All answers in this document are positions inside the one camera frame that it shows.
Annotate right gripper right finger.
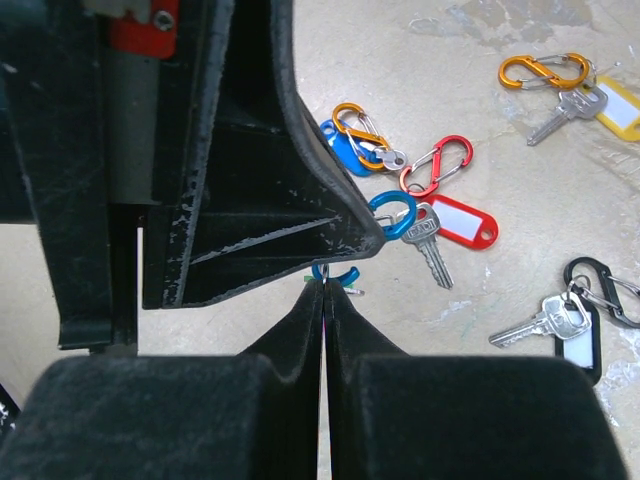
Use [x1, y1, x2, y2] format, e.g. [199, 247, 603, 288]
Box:
[324, 282, 627, 479]

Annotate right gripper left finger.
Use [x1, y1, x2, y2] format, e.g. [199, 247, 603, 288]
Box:
[1, 281, 324, 479]

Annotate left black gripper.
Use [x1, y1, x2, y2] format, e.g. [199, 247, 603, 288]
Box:
[0, 0, 216, 357]

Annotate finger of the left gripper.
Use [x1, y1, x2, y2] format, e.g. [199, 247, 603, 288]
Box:
[142, 1, 384, 309]

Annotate key with light blue tag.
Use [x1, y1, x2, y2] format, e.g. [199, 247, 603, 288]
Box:
[320, 120, 408, 177]

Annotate key with green tag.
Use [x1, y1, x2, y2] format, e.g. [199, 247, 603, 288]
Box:
[303, 275, 365, 296]

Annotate teal carabiner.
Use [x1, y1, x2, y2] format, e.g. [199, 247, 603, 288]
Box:
[311, 190, 418, 287]

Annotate key with red tag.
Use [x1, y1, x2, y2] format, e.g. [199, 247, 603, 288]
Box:
[401, 194, 499, 290]

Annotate key with black tag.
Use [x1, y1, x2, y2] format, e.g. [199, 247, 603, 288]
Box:
[488, 286, 602, 386]

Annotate black carabiner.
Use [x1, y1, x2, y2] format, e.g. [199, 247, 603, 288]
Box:
[563, 256, 639, 330]

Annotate orange red carabiner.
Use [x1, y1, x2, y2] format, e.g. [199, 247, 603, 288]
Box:
[497, 52, 593, 90]

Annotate key with yellow tag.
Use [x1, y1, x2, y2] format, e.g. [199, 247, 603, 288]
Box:
[526, 76, 639, 147]

